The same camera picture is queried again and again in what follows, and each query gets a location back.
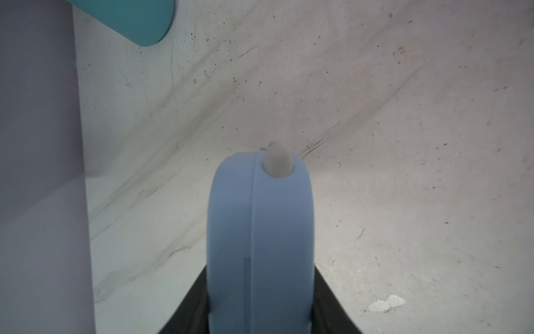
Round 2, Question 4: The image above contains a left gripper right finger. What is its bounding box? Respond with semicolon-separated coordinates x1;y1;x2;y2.
311;267;362;334

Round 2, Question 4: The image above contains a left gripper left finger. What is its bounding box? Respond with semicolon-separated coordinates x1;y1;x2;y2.
159;268;209;334

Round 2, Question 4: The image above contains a teal vase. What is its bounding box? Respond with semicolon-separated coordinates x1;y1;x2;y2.
68;0;176;47

